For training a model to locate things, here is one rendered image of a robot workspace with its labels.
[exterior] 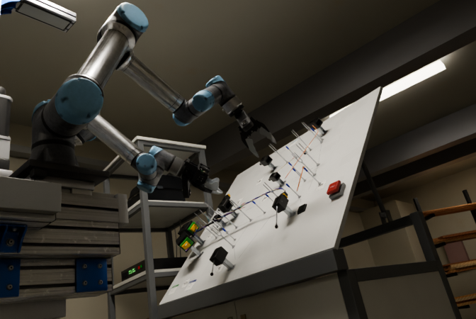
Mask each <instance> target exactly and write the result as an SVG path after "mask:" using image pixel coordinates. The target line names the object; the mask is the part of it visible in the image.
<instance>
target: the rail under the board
mask: <svg viewBox="0 0 476 319"><path fill-rule="evenodd" d="M346 269H349V267H348V264H347V261H346V256H345V254H344V249H343V248H340V249H338V250H337V249H331V250H327V251H325V252H321V253H319V254H314V255H312V256H309V257H306V258H303V259H299V260H297V261H294V262H291V263H288V264H284V265H282V266H279V267H276V268H273V269H269V270H266V271H264V272H260V273H258V274H254V275H251V276H248V277H245V278H243V279H239V280H236V281H233V282H230V283H228V284H223V285H221V286H217V287H215V288H212V289H208V290H206V291H202V292H200V293H196V294H193V295H191V296H187V297H185V298H180V299H178V300H175V301H172V302H169V303H165V304H163V305H160V306H157V311H158V319H167V318H172V317H176V316H178V315H183V314H186V313H191V312H193V311H197V310H201V309H204V308H209V307H212V306H216V305H220V304H223V303H227V302H230V301H235V300H238V299H241V298H246V297H248V296H253V295H256V294H259V293H263V292H267V291H271V290H274V289H279V288H282V287H285V286H289V285H293V284H297V283H300V282H303V281H308V280H310V279H316V278H318V277H321V276H326V275H329V274H333V273H337V272H340V271H343V270H346Z"/></svg>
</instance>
